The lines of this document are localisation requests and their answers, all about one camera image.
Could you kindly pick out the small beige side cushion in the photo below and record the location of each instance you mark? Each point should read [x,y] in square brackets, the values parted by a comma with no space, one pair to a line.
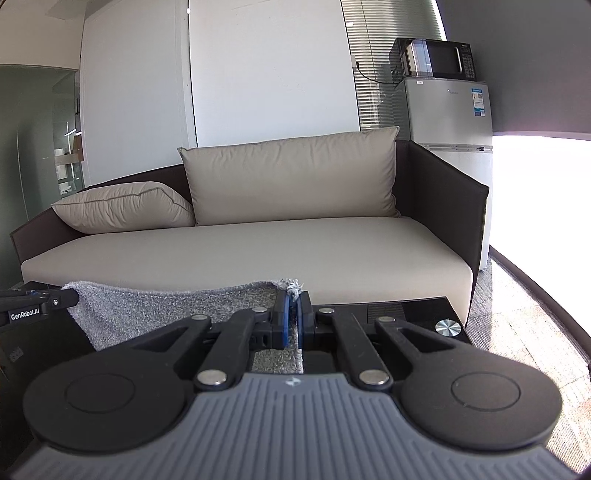
[125,207]

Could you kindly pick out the grey terry towel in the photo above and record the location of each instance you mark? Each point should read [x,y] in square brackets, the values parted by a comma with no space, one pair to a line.
[110,315]

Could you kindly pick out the black microwave oven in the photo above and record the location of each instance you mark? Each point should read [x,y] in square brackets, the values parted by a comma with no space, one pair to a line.
[430,58]

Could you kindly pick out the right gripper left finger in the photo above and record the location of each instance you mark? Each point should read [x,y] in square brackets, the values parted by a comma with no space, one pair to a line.
[230,345]

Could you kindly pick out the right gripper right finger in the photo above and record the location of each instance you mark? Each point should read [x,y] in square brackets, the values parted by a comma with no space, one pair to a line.
[331,340]

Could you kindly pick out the silver refrigerator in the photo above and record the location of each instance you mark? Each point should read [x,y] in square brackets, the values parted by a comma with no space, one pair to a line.
[450,118]

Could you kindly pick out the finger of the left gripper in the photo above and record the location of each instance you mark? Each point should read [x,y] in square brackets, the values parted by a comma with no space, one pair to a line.
[33,290]
[57,299]

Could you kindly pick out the dark brown sofa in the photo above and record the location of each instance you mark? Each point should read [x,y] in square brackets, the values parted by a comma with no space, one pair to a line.
[430,247]

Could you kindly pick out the large beige back cushion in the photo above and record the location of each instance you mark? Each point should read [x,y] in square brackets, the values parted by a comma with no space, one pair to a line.
[332,176]

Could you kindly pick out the round silver table disc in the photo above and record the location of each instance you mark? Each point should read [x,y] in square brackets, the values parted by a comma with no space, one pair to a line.
[448,328]

